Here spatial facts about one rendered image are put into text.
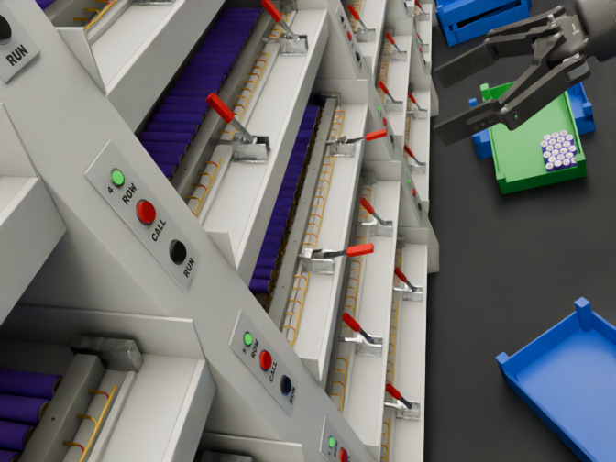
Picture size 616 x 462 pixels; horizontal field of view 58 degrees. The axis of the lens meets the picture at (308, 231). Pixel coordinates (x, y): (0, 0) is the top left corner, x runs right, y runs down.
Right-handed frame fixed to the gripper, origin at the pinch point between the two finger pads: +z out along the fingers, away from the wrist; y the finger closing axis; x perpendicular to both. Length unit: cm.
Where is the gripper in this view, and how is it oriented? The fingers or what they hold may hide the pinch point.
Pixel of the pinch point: (447, 102)
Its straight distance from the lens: 73.6
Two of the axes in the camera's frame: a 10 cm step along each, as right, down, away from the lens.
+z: -7.9, 3.4, 5.1
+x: -5.9, -6.4, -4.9
